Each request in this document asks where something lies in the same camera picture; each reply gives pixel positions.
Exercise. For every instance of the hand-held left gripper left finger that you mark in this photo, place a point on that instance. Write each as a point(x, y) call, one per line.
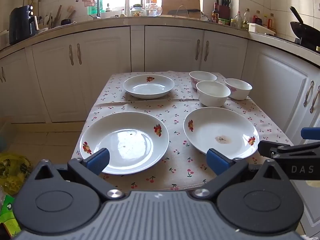
point(98, 160)

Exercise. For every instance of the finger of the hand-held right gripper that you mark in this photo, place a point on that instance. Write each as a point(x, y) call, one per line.
point(311, 133)
point(275, 149)

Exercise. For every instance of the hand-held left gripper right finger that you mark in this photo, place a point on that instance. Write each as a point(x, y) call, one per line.
point(217, 161)

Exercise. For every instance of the white fruit-print plate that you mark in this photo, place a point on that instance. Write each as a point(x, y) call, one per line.
point(130, 140)
point(148, 87)
point(220, 127)

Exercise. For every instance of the plain white bowl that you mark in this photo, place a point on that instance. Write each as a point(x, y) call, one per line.
point(213, 93)

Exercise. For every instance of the cherry-print tablecloth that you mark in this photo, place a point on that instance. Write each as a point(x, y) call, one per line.
point(175, 120)

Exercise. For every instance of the white bowl with pink print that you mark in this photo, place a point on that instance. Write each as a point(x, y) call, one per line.
point(238, 88)
point(201, 76)

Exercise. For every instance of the black gas stove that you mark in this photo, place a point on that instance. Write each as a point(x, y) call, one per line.
point(310, 46)

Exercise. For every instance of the yellow plastic bag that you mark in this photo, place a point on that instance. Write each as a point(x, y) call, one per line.
point(12, 170)

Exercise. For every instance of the black wok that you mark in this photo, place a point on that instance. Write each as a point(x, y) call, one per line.
point(303, 31)

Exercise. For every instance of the green packet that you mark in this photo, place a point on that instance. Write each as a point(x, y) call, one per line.
point(7, 212)

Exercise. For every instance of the white plastic tray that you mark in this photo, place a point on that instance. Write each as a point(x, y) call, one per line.
point(261, 28)

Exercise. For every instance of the yellow oil bottle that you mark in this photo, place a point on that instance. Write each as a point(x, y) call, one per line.
point(271, 22)

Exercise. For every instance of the clear glass bottle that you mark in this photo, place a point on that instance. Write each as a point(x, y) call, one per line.
point(246, 17)
point(238, 20)

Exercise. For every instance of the dark red knife block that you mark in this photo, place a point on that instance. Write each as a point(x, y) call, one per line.
point(224, 11)

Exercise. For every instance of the dark sauce bottle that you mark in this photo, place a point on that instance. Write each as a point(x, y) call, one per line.
point(215, 13)

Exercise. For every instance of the green dish soap bottle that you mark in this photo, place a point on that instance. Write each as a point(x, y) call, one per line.
point(92, 10)

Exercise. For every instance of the wooden spatula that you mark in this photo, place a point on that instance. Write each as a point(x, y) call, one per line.
point(58, 15)

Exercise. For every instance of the metal kitchen faucet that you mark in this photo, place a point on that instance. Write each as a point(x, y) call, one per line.
point(98, 7)

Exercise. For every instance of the jar with green lid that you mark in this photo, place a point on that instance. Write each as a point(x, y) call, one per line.
point(138, 11)

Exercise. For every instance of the black air fryer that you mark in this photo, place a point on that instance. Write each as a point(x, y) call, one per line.
point(21, 26)

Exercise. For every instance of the stack of white cups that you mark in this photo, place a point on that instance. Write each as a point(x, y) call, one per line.
point(127, 5)

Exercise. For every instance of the glass pitcher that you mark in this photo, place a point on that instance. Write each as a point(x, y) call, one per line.
point(153, 10)

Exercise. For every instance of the brown cardboard sheet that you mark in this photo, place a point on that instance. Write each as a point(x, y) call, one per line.
point(180, 2)

